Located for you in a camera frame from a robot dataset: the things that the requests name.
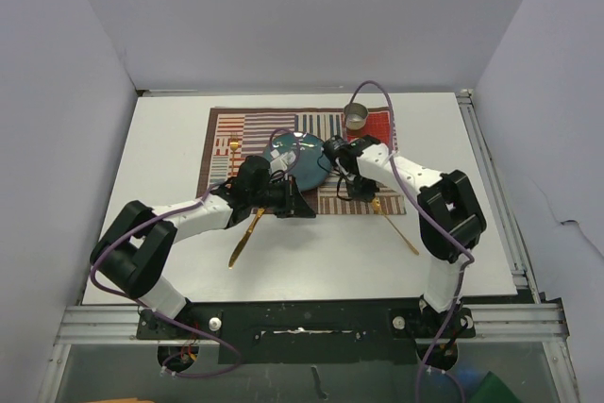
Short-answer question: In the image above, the gold spoon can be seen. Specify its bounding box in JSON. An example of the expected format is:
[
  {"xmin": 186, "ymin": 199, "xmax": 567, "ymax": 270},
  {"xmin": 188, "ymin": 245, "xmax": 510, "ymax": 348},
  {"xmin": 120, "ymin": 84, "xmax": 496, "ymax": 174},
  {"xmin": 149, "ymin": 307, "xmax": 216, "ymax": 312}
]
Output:
[{"xmin": 371, "ymin": 197, "xmax": 419, "ymax": 256}]

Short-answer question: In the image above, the right side aluminium rail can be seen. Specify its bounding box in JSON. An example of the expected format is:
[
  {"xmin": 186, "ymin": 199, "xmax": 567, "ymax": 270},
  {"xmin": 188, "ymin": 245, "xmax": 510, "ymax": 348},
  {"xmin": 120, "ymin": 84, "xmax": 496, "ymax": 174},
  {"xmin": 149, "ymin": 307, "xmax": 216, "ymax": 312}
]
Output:
[{"xmin": 456, "ymin": 89, "xmax": 569, "ymax": 339}]

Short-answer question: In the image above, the beige metal cup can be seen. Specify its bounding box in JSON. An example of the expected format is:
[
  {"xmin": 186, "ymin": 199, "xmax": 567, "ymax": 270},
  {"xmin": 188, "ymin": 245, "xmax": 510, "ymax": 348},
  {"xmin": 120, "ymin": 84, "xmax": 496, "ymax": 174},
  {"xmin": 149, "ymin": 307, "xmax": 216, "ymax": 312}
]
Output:
[{"xmin": 344, "ymin": 102, "xmax": 369, "ymax": 134}]

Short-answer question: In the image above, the blue ceramic plate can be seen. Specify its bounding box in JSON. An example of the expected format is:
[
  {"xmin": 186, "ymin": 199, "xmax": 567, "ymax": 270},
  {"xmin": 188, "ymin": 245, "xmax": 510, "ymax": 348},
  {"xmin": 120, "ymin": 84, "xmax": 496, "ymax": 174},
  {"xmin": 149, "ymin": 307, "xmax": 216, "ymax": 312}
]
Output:
[{"xmin": 261, "ymin": 132, "xmax": 332, "ymax": 192}]

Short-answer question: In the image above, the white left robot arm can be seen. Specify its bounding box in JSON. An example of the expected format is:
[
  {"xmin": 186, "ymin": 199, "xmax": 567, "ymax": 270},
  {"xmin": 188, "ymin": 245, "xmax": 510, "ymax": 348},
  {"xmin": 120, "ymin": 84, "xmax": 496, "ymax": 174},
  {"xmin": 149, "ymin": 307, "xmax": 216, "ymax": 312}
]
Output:
[{"xmin": 90, "ymin": 156, "xmax": 316, "ymax": 338}]

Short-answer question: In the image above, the gold knife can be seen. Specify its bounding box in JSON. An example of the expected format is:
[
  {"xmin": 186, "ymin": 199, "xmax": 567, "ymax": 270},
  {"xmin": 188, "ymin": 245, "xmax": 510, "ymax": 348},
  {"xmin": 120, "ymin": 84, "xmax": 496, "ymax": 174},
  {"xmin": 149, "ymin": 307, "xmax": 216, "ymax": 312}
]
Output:
[{"xmin": 227, "ymin": 208, "xmax": 265, "ymax": 269}]

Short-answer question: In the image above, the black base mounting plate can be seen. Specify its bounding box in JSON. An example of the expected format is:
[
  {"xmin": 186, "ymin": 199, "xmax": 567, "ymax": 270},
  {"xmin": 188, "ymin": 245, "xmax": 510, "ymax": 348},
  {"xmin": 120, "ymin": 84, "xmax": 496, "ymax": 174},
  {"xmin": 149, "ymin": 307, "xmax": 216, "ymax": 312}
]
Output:
[{"xmin": 136, "ymin": 298, "xmax": 476, "ymax": 368}]

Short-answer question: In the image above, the patchwork striped cloth placemat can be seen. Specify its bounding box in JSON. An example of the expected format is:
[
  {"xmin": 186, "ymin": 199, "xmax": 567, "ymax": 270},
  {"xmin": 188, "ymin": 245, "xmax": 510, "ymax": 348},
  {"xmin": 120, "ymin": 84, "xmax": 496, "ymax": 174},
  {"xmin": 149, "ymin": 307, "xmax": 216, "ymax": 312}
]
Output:
[{"xmin": 197, "ymin": 106, "xmax": 407, "ymax": 216}]

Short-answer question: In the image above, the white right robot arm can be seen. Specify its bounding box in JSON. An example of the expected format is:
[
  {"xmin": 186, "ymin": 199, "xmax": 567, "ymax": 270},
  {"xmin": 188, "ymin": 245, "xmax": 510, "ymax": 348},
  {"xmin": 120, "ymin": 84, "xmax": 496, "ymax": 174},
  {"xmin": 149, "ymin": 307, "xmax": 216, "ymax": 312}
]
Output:
[{"xmin": 323, "ymin": 136, "xmax": 487, "ymax": 336}]

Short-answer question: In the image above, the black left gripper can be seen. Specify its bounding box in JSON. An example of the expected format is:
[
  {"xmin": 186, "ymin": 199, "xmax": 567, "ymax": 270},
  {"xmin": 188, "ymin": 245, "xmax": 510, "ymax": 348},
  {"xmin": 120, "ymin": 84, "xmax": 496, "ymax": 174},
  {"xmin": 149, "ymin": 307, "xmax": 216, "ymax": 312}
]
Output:
[{"xmin": 249, "ymin": 175, "xmax": 315, "ymax": 218}]

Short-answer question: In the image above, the gold fork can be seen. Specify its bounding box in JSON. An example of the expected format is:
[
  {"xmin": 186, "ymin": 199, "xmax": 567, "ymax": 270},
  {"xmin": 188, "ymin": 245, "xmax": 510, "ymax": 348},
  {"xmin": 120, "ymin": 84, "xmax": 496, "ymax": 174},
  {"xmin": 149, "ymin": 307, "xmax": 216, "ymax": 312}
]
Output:
[{"xmin": 228, "ymin": 135, "xmax": 240, "ymax": 176}]

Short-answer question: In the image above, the blue object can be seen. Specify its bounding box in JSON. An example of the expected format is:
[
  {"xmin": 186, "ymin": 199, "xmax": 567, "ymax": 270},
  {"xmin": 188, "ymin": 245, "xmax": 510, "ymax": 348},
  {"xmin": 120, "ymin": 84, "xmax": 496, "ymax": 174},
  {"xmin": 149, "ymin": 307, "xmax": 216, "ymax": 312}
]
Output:
[{"xmin": 455, "ymin": 363, "xmax": 482, "ymax": 389}]

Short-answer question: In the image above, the green object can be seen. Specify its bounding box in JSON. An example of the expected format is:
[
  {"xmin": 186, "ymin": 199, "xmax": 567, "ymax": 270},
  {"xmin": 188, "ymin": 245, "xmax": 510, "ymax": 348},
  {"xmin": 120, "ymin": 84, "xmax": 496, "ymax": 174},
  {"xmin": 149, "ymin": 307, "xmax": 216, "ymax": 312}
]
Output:
[{"xmin": 471, "ymin": 368, "xmax": 520, "ymax": 403}]

